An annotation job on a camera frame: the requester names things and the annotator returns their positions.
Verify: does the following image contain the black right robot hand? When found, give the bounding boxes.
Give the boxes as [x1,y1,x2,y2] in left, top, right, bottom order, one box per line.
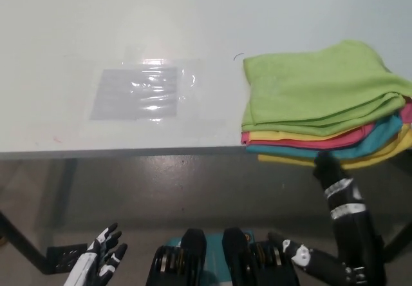
[268,151,388,286]

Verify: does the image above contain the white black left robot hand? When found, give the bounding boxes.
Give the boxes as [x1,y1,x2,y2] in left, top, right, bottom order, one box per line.
[66,223,129,286]

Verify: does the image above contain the teal microfibre cloth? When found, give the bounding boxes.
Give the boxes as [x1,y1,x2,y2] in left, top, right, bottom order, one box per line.
[246,115,405,161]

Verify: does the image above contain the thin yellow microfibre cloth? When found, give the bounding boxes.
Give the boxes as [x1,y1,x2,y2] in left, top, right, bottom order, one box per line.
[247,123,387,142]

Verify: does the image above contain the green microfibre cloth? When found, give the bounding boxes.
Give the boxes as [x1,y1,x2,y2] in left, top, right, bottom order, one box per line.
[241,40,412,135]

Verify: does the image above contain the grey table leg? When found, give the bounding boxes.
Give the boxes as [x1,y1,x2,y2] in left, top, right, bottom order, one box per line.
[51,158,78,248]

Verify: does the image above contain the clear plastic sleeve grey sheet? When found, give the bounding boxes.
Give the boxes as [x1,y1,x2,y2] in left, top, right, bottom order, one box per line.
[88,44,207,124]

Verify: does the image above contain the black perforated foot bracket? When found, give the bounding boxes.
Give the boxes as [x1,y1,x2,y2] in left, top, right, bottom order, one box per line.
[46,243,89,276]

